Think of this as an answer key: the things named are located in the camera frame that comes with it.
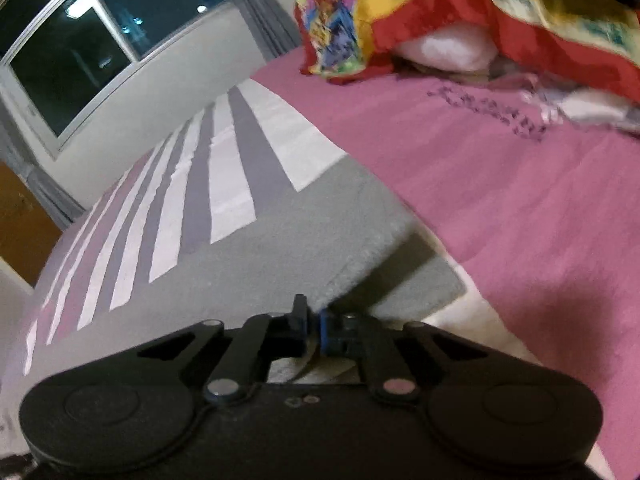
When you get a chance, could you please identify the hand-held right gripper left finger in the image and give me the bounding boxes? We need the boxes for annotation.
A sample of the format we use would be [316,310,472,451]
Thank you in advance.
[137,294,311,407]

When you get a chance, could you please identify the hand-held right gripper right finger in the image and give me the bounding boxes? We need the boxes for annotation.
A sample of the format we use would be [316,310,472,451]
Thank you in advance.
[317,309,490,407]

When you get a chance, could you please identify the grey pants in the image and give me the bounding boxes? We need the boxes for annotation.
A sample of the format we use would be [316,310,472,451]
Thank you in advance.
[10,159,468,391]

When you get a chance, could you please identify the striped pink bed sheet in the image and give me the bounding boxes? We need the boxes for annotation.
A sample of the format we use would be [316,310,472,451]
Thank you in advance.
[20,55,640,480]

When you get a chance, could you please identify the grey curtain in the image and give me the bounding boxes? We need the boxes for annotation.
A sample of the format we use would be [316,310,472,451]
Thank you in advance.
[0,105,86,231]
[220,0,303,63]

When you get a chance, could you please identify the brown wooden door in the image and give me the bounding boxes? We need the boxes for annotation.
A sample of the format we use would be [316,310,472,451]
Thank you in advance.
[0,160,63,288]

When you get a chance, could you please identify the white pillow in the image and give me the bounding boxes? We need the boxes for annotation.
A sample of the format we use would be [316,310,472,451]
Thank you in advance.
[395,27,501,73]

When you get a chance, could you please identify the white lilac cloth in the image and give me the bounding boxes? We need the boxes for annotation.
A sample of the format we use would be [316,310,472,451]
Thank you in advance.
[520,72,640,133]

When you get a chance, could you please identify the white framed window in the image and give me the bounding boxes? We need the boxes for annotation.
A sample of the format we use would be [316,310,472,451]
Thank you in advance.
[0,0,236,153]

